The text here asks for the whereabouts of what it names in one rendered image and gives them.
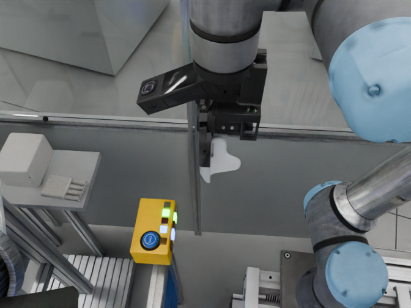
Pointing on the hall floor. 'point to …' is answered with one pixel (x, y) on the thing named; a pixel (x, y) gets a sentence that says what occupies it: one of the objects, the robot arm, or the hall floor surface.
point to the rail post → (176, 279)
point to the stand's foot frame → (103, 280)
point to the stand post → (42, 250)
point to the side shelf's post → (85, 231)
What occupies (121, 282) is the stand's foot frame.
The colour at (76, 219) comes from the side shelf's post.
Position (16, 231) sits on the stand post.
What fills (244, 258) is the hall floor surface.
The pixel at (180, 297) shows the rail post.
